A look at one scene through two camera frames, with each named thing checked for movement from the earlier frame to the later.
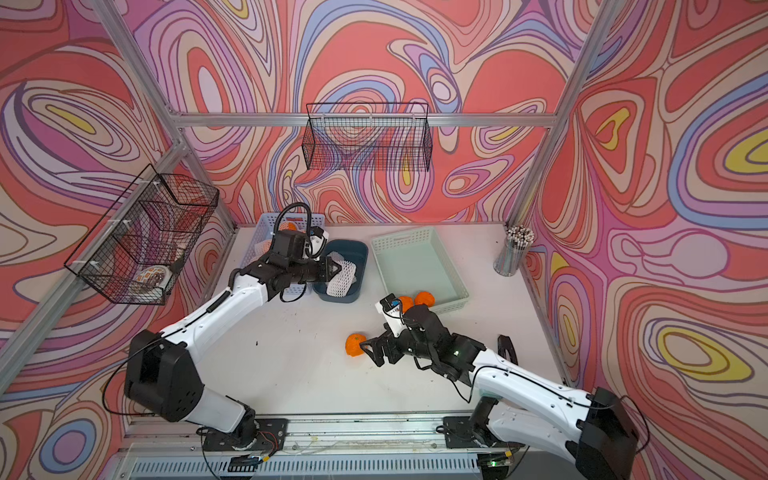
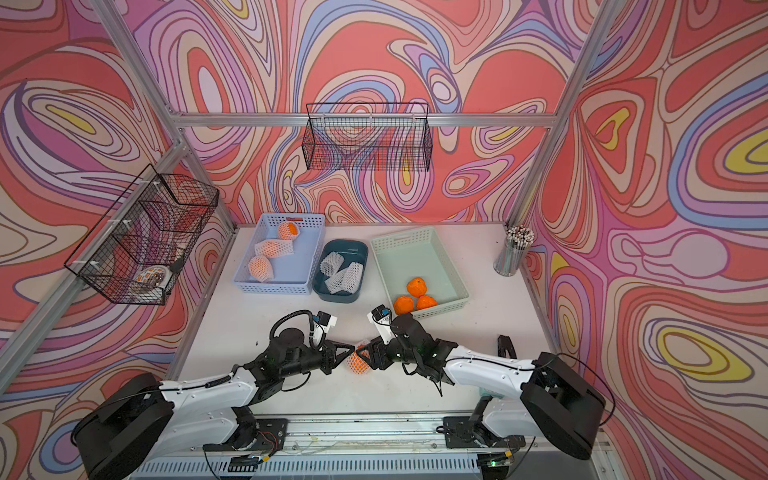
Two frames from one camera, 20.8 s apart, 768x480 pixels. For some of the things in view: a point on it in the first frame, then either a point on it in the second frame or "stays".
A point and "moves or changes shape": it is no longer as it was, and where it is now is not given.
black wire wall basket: (368, 137) stays
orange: (425, 297) stays
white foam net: (340, 284) moves or changes shape
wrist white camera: (317, 242) → (322, 322)
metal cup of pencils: (518, 240) stays
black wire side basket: (136, 253) stays
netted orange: (352, 344) → (417, 287)
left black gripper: (325, 272) → (328, 355)
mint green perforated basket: (415, 261) stays
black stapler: (504, 343) stays
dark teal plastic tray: (356, 252) stays
